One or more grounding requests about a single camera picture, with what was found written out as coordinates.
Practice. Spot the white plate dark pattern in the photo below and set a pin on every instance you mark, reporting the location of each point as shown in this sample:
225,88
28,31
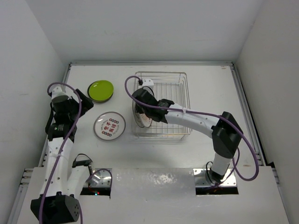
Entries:
136,116

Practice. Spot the dark grey blue plate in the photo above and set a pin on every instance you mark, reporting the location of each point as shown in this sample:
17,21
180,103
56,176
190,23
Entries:
109,99

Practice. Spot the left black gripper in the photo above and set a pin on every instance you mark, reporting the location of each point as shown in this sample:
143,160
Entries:
86,104

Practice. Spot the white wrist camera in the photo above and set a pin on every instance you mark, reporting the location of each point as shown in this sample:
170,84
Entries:
58,91
147,82

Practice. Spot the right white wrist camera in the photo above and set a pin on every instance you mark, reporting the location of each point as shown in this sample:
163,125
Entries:
147,82

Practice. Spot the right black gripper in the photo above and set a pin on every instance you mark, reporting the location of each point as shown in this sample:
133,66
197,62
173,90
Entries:
139,109

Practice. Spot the aluminium table frame rail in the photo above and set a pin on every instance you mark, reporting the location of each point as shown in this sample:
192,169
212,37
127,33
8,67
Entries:
153,180

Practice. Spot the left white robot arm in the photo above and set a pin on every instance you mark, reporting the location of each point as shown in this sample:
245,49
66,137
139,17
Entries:
58,202

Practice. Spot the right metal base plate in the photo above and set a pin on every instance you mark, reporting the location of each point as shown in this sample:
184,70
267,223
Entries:
202,181

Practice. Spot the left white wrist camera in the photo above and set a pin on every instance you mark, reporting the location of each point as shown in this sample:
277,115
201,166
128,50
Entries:
58,91

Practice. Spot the green plate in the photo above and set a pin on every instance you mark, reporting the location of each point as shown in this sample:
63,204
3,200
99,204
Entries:
100,91

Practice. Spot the white plate orange flower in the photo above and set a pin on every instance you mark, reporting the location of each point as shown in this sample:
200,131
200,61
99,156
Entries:
145,121

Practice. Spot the white plate colourful print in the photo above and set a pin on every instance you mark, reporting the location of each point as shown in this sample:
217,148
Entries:
109,126

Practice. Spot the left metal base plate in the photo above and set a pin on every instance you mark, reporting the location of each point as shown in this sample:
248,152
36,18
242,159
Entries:
101,177

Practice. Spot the metal wire dish rack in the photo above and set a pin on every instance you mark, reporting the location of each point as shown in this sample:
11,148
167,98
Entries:
168,85

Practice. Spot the metal base plate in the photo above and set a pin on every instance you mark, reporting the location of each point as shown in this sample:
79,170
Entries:
202,181
101,177

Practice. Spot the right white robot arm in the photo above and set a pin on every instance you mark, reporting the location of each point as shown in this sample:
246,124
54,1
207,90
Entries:
225,138

